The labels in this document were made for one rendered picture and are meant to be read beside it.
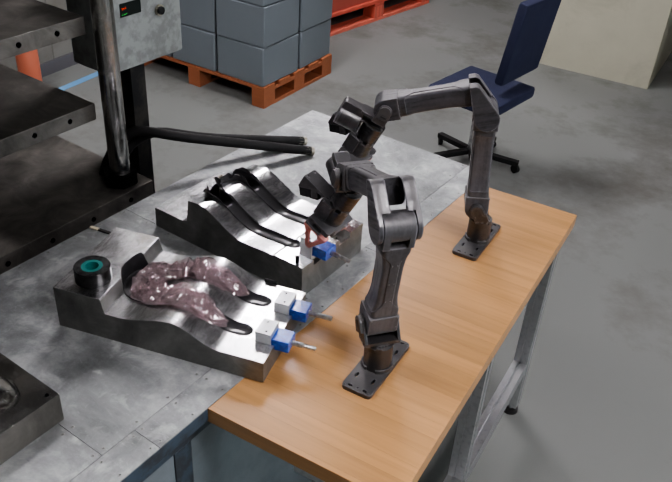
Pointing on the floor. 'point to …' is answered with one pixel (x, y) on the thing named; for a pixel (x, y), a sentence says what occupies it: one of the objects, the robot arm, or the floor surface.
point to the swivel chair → (511, 66)
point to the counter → (612, 28)
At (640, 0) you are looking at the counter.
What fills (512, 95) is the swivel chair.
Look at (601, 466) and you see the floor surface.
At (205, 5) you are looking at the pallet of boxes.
